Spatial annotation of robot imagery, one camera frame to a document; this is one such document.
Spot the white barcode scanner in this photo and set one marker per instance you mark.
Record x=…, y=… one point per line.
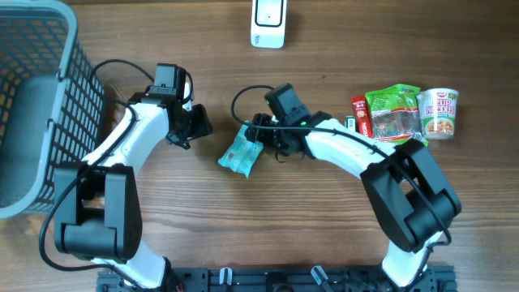
x=268, y=19

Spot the teal snack packet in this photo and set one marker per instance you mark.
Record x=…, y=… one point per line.
x=241, y=154

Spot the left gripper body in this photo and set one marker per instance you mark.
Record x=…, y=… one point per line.
x=195, y=124

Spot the grey plastic shopping basket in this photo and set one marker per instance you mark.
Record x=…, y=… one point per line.
x=51, y=108

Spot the red snack bar wrapper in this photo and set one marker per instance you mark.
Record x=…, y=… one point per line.
x=361, y=112

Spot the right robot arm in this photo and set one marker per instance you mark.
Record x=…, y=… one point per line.
x=410, y=195

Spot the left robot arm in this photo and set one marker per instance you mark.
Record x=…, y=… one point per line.
x=96, y=213

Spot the green haribo candy bag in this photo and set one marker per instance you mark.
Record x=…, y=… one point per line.
x=394, y=114

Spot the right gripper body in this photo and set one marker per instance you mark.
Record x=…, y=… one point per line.
x=275, y=139

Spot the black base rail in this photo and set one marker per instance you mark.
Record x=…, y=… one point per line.
x=352, y=278

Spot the cup noodles container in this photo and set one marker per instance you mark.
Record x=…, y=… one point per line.
x=437, y=110

